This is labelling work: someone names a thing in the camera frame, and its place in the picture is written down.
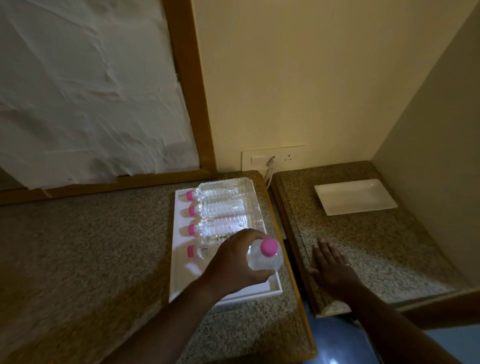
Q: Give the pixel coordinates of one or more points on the person's right hand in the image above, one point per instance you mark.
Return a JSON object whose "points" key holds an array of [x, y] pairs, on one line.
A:
{"points": [[333, 273]]}

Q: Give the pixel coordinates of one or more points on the person's left hand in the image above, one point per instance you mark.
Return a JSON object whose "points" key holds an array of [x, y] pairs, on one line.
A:
{"points": [[228, 266]]}

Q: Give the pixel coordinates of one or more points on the person's left fingers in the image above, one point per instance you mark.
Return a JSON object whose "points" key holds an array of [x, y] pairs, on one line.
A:
{"points": [[243, 240]]}

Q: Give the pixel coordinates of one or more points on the person's right thumb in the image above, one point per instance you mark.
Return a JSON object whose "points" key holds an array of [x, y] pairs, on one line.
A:
{"points": [[313, 270]]}

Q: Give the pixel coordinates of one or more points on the clear pink-capped water bottle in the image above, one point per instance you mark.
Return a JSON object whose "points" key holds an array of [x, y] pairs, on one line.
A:
{"points": [[221, 188], [225, 207], [221, 225], [267, 254], [204, 247]]}

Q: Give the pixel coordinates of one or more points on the person's left forearm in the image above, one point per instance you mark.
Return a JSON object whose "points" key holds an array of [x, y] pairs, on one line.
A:
{"points": [[168, 322]]}

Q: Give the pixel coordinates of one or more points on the person's right forearm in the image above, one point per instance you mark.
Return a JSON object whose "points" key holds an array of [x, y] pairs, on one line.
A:
{"points": [[393, 330]]}

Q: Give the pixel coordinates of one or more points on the large white rectangular tray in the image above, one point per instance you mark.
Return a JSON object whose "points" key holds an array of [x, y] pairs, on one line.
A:
{"points": [[180, 270]]}

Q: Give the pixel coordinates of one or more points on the small white rectangular plate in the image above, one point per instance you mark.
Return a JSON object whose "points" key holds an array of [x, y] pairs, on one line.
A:
{"points": [[354, 197]]}

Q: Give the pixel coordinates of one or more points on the white crumpled paper sheet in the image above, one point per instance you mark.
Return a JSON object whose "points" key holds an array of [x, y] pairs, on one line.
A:
{"points": [[90, 93]]}

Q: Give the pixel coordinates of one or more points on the white wall socket plate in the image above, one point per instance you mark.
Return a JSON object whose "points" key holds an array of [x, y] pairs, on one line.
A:
{"points": [[255, 159]]}

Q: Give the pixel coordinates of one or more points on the brown wooden frame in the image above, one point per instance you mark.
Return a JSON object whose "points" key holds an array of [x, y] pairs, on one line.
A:
{"points": [[189, 82]]}

